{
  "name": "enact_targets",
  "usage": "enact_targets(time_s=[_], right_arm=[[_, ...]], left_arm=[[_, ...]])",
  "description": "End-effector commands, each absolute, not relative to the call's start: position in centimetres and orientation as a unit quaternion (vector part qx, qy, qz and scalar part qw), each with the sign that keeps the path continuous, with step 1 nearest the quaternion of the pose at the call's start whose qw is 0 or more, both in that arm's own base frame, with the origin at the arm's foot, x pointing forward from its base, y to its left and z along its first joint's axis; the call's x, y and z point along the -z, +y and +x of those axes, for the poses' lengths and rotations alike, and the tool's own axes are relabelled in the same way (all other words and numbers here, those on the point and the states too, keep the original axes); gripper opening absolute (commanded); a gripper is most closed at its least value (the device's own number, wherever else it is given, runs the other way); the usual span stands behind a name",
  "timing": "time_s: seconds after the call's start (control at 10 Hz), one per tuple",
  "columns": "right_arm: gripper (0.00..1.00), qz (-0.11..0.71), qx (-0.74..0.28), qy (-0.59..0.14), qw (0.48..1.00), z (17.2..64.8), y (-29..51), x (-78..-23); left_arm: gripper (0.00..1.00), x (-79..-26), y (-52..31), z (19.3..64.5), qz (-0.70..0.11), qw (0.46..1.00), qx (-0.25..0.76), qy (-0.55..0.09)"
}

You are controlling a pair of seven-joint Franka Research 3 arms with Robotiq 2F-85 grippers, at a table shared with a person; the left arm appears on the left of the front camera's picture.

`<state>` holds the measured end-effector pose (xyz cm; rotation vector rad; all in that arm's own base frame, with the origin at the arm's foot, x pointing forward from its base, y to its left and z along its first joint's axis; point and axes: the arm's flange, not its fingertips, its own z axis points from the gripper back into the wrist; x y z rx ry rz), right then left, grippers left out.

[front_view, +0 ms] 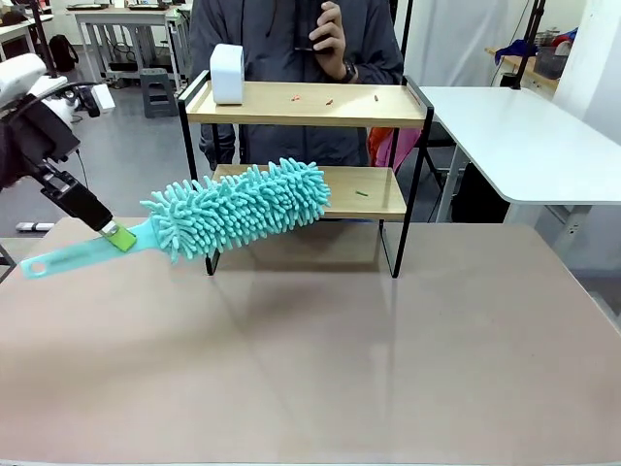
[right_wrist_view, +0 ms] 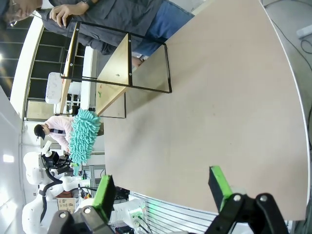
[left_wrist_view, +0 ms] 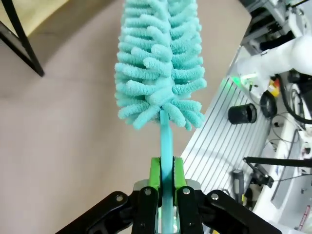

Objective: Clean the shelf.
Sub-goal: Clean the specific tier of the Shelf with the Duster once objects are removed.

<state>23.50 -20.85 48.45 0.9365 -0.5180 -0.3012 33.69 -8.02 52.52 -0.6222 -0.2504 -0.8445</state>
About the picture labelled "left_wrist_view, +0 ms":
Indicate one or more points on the black mesh pen cup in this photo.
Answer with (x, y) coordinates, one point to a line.
(240, 114)

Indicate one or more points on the ribbed aluminium platform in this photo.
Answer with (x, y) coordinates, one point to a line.
(219, 146)

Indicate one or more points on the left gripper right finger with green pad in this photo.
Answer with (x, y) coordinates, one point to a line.
(186, 209)

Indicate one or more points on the two-tier wooden shelf black frame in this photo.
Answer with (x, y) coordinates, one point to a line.
(26, 41)

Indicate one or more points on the teal chenille duster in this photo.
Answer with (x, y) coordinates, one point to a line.
(156, 61)

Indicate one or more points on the yellow emergency stop box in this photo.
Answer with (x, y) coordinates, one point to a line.
(275, 90)

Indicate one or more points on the black handheld device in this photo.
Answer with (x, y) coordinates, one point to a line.
(237, 182)

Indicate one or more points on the black tripod pole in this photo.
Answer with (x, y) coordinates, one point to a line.
(280, 161)

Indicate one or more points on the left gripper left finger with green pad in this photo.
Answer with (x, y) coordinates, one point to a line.
(147, 209)

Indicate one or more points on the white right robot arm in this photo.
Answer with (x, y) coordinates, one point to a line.
(275, 61)

